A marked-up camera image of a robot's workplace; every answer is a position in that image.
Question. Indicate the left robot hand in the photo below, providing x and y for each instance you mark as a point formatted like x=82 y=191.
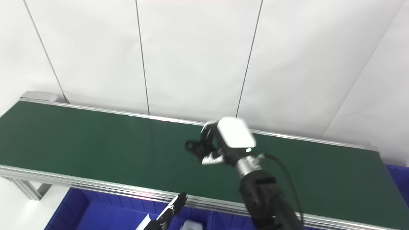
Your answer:
x=166 y=218

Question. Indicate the white block part with hole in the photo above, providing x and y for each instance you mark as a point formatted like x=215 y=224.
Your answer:
x=191 y=225

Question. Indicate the green conveyor belt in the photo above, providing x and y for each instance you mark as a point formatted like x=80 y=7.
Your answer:
x=96 y=150

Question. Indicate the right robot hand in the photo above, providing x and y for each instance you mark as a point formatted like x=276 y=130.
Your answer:
x=233 y=134

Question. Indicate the aluminium conveyor support leg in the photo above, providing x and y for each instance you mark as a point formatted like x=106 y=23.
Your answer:
x=28 y=188

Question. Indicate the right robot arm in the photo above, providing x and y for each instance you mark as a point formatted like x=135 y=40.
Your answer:
x=265 y=198

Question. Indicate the blue plastic bin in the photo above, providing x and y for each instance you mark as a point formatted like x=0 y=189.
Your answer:
x=397 y=185
x=230 y=223
x=105 y=217

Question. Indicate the black flange part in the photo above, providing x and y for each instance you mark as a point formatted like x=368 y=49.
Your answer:
x=194 y=148

